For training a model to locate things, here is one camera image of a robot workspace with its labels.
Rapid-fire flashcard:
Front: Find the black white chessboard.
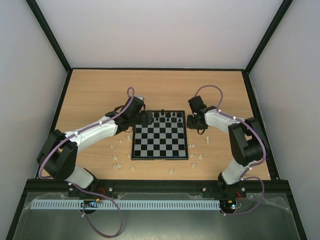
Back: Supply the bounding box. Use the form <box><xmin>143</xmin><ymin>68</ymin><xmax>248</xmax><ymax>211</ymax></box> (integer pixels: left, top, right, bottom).
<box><xmin>131</xmin><ymin>110</ymin><xmax>189</xmax><ymax>161</ymax></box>

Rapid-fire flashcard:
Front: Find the white cable duct strip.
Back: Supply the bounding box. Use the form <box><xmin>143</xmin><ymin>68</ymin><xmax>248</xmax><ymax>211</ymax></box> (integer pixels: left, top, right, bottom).
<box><xmin>30</xmin><ymin>199</ymin><xmax>221</xmax><ymax>211</ymax></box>

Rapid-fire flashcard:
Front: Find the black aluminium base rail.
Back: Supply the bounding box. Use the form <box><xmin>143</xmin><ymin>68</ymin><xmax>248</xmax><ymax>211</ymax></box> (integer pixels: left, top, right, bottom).
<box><xmin>24</xmin><ymin>178</ymin><xmax>291</xmax><ymax>200</ymax></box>

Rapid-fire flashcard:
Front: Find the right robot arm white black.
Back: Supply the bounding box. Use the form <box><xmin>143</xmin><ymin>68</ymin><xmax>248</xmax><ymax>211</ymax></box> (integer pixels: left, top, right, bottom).
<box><xmin>187</xmin><ymin>95</ymin><xmax>269</xmax><ymax>196</ymax></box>

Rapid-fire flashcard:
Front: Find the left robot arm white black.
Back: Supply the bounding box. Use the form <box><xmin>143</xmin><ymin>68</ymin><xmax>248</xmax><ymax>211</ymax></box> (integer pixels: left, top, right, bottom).
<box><xmin>36</xmin><ymin>96</ymin><xmax>153</xmax><ymax>189</ymax></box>

